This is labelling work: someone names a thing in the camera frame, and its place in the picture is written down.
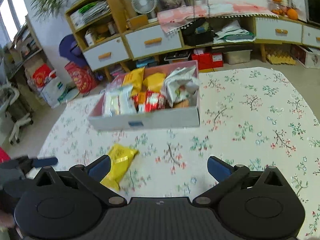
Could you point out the stack of paper bags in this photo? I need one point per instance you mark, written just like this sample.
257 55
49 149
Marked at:
92 11

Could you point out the tall wooden shelf cabinet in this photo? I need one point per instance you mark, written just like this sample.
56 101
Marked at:
107 60

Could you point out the round white stand base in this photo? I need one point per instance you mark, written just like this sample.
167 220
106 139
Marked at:
70 95

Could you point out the floral tablecloth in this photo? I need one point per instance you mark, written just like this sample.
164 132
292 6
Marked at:
250 120

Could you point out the clear white storage box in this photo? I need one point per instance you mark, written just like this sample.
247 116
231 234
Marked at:
237 56

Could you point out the wooden bookshelf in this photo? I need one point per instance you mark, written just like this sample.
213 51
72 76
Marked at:
27 50

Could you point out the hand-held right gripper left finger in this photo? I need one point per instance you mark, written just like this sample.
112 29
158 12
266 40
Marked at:
101 166

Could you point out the pink snack packet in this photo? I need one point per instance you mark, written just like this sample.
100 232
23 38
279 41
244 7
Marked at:
115 81

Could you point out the pink cardboard box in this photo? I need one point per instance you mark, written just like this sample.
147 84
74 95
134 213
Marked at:
162 120

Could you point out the black bag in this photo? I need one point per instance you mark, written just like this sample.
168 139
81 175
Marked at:
197 33

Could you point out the red snack packet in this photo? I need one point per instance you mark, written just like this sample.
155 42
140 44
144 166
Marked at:
155 101

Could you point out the red plastic bag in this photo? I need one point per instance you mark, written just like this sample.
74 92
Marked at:
41 76

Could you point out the white office chair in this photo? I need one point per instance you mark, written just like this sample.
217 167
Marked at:
17 115

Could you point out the yellow printed snack bag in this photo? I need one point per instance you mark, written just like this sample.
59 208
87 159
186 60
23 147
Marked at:
135 80

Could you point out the pile of papers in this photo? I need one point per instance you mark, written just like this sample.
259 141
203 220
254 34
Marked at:
235 33

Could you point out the black monitor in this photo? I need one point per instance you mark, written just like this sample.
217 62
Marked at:
313 7

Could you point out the gold snack bar packet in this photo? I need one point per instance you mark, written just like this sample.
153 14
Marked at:
141 101

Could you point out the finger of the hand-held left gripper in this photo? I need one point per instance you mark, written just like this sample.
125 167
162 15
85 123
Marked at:
45 161

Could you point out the small yellow snack packet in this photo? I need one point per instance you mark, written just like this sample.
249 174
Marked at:
120 162

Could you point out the long low wooden cabinet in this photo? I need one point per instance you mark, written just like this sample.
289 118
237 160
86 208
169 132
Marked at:
153 47

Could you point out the white silver snack packet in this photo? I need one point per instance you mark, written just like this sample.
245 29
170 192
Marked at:
180 85

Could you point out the pink patterned cloth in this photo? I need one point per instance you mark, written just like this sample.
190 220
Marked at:
190 12

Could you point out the white printed carton box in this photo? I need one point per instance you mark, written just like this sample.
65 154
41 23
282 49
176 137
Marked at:
310 57

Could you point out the red cardboard box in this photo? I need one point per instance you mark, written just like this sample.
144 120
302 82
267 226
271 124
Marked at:
207 60

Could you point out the small white carton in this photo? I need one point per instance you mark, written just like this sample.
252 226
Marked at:
88 38

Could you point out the red gift bag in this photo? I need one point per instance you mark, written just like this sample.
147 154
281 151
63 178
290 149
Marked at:
81 76

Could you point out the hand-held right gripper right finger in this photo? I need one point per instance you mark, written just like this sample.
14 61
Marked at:
220 166

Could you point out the blue lid storage box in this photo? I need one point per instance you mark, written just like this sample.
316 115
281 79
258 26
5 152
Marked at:
147 61

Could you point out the yellow egg carton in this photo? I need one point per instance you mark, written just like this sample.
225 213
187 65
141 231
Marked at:
281 58

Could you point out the cream snack packet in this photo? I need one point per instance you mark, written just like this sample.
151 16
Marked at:
118 102

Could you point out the white green shopping bag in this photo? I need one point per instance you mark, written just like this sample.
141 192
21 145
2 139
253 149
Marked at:
53 92

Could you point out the clear box black contents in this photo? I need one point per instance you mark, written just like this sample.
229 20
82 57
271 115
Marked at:
177 56

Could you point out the brown cardboard box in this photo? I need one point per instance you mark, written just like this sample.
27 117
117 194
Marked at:
137 21

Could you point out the white desk fan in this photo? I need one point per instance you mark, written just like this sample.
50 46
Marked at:
144 2

